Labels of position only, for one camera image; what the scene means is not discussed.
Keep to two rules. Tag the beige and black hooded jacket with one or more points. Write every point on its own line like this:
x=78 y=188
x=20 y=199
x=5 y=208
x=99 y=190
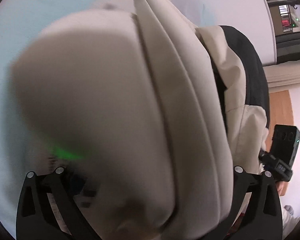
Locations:
x=214 y=97

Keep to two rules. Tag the right hand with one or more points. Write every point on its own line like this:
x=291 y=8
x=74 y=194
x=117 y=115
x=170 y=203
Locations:
x=282 y=187

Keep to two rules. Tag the wooden headboard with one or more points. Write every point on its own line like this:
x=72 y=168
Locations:
x=280 y=113

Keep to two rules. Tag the right beige curtain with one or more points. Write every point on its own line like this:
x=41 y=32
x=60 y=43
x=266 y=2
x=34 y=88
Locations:
x=284 y=76

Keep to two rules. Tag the dark framed window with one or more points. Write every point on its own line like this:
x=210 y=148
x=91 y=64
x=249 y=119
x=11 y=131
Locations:
x=285 y=17

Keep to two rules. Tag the striped bed mattress sheet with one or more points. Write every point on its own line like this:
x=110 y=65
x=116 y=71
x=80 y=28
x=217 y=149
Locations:
x=82 y=94

